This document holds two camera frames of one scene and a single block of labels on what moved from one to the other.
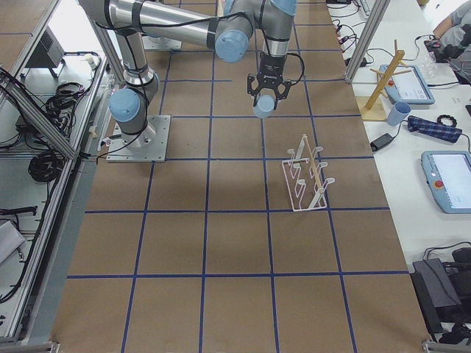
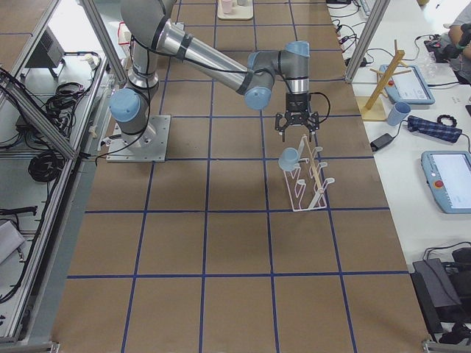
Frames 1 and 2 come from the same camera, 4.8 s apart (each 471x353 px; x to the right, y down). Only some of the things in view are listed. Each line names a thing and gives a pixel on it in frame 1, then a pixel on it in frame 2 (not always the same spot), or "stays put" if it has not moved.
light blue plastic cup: (263, 106) to (289, 159)
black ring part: (454, 121) stays put
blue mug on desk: (398, 112) stays put
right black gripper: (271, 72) to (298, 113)
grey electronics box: (49, 53) stays put
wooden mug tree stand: (374, 108) stays put
